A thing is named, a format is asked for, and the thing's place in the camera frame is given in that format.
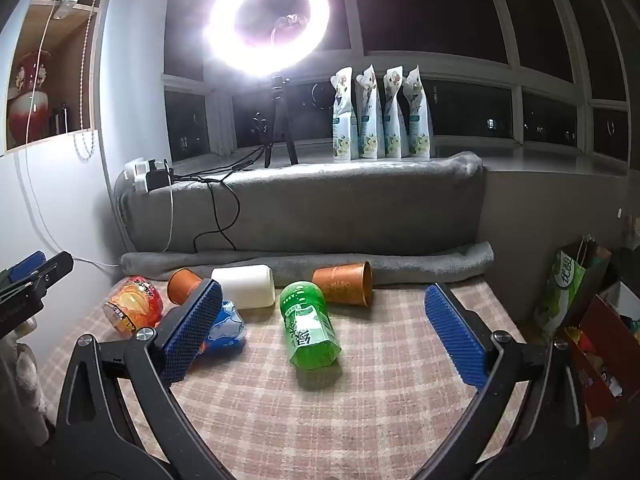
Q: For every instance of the rolled grey blanket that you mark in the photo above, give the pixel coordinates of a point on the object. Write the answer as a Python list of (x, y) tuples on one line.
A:
[(425, 262)]

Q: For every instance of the black tripod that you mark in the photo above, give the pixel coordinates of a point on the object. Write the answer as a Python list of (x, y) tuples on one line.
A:
[(280, 125)]

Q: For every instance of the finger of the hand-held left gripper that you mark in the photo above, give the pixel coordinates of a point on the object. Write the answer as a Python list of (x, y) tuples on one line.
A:
[(26, 265), (56, 270)]

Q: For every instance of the plaid bed sheet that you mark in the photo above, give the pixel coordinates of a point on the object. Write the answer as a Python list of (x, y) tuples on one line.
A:
[(310, 420)]

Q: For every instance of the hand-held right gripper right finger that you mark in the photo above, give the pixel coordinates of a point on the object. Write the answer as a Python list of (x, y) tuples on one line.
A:
[(455, 335)]

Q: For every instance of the white clip device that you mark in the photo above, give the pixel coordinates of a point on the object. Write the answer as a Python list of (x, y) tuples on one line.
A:
[(70, 0)]

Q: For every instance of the large orange patterned cup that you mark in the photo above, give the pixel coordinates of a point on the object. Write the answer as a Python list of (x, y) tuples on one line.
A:
[(342, 284)]

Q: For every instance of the red and white vase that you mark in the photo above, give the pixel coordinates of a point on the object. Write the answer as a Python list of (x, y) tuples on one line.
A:
[(27, 105)]

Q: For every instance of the white cup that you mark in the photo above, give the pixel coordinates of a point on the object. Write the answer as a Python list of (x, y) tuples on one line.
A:
[(244, 286)]

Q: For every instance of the green paper bag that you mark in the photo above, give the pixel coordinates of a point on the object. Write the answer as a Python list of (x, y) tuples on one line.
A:
[(562, 290)]

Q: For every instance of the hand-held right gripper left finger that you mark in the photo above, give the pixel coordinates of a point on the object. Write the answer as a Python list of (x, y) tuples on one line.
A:
[(192, 330)]

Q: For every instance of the red and yellow cup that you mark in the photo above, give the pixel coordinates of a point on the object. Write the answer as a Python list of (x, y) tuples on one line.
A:
[(132, 305)]

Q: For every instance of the white green floral pouch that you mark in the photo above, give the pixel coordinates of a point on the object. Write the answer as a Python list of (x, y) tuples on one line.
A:
[(419, 120), (394, 120), (369, 120), (344, 120)]

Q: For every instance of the wooden shelf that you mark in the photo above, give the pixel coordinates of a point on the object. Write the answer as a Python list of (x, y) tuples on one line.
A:
[(70, 70)]

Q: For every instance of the black charger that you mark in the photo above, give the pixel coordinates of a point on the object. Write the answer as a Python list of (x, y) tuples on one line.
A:
[(160, 179)]

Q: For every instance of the white power strip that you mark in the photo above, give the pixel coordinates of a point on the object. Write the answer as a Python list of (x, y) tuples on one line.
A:
[(134, 175)]

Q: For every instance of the blue cup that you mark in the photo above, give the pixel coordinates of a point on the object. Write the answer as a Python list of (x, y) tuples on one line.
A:
[(227, 330)]

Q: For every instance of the green cup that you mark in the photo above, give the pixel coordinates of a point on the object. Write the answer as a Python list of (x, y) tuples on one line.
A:
[(309, 327)]

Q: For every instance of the red cardboard box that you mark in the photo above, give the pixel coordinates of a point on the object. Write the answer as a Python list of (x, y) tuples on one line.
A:
[(605, 360)]

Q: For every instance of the small orange cup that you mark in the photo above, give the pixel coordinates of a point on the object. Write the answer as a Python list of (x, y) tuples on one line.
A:
[(182, 285)]

